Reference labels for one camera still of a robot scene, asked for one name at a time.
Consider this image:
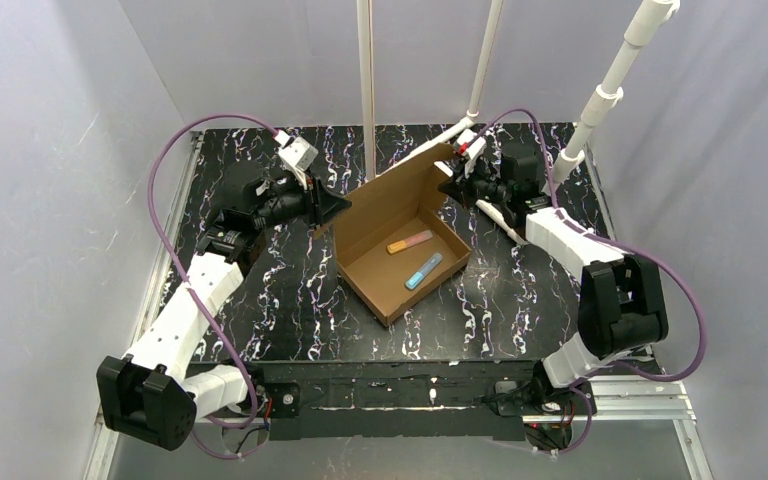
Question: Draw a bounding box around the brown cardboard box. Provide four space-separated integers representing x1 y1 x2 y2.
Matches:
313 144 472 327

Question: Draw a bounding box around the orange small object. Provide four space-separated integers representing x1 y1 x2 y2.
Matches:
386 229 433 255

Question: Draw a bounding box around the blue pen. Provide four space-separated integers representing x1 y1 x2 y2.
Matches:
405 252 443 291

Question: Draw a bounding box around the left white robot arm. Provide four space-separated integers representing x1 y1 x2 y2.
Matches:
96 173 352 451

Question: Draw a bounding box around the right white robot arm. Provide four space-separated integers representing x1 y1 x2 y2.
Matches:
438 153 669 402

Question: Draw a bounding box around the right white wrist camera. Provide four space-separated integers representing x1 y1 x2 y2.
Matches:
456 129 487 178

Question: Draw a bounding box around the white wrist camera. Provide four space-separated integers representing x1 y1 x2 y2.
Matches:
456 129 487 178
274 130 318 190

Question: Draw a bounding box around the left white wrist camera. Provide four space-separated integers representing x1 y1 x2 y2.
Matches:
274 130 318 190

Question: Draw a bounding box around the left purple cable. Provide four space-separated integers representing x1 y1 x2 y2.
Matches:
146 113 293 462

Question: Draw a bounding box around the purple cable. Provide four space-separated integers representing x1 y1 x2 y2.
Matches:
473 108 709 458
146 113 293 462

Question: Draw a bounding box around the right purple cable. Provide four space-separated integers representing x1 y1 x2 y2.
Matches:
473 108 709 458

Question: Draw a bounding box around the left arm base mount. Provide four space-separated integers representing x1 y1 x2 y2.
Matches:
224 360 302 439

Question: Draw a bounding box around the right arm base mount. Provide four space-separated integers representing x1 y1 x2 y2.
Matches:
477 374 596 455

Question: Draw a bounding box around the white PVC pipe frame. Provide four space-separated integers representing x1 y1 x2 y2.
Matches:
356 0 682 246

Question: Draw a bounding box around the aluminium table frame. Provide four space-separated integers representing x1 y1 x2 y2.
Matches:
82 131 715 480

